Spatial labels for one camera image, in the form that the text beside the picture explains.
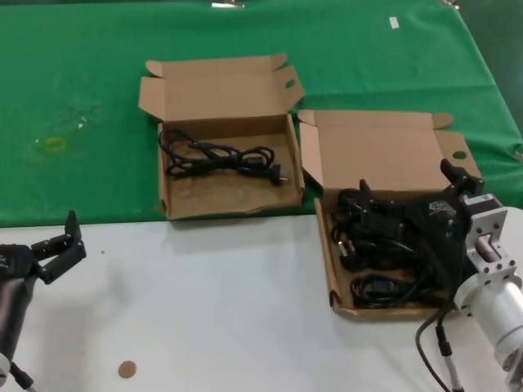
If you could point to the cardboard box with oval-hole flap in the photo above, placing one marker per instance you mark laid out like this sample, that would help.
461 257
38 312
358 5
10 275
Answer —
229 85

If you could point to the green tablecloth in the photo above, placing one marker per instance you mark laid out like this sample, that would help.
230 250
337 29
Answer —
81 61

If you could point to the white tape label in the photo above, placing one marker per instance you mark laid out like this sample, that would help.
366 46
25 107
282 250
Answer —
393 22

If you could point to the round brown sticker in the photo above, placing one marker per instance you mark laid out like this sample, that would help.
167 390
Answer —
126 369

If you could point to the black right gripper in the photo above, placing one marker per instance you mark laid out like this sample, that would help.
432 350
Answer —
437 220

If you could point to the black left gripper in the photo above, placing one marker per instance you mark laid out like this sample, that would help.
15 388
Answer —
16 263

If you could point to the cardboard box with round-hole flap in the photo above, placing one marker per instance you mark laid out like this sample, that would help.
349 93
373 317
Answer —
376 147

